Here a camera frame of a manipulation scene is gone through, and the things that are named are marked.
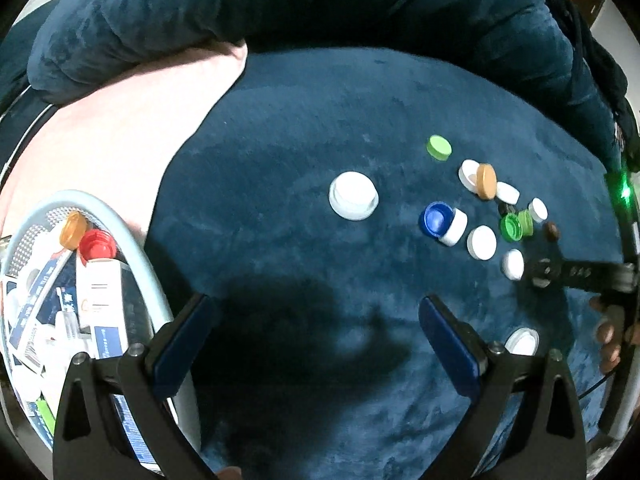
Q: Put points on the large white bottle cap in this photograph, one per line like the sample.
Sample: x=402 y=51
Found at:
x=353 y=195

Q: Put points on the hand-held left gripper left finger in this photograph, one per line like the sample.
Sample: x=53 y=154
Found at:
x=182 y=345

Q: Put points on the pink bed sheet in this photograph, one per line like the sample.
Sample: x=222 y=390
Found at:
x=100 y=135

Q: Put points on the green bottle cap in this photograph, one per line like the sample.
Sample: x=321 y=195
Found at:
x=511 y=226
x=527 y=221
x=439 y=146

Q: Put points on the tan bottle cap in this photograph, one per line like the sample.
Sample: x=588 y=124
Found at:
x=486 y=181

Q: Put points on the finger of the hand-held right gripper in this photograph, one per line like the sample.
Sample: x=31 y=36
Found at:
x=565 y=272

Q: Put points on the person's right hand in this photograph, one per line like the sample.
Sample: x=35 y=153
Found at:
x=609 y=334

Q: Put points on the red bottle cap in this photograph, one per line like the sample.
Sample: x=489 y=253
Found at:
x=95 y=247

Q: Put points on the dark cloth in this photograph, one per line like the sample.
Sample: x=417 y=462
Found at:
x=600 y=70

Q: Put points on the black bottle cap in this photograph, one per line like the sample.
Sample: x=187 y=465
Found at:
x=506 y=208

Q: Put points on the blue white medicine box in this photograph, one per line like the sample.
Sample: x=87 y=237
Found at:
x=37 y=280
x=129 y=420

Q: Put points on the light blue plastic basket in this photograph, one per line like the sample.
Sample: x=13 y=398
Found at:
x=140 y=265

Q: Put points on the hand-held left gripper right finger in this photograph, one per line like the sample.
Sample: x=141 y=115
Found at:
x=450 y=345

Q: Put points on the blue bottle cap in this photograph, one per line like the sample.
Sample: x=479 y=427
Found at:
x=435 y=220

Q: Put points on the brown bottle cap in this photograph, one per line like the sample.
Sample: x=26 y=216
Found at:
x=552 y=231

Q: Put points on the orange bottle cap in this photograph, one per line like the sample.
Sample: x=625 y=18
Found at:
x=72 y=230

